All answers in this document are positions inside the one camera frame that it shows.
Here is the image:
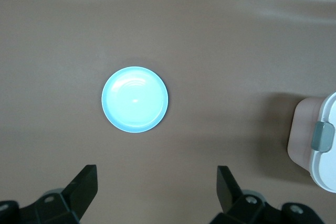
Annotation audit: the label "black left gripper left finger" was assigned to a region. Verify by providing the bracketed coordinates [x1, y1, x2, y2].
[20, 165, 98, 224]

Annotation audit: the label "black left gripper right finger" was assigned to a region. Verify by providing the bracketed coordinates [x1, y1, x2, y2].
[209, 165, 283, 224]

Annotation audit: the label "white lidded box grey clips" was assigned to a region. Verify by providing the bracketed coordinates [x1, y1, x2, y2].
[287, 91, 336, 194]

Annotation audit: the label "light blue round plate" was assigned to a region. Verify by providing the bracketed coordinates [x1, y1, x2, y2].
[101, 66, 169, 133]

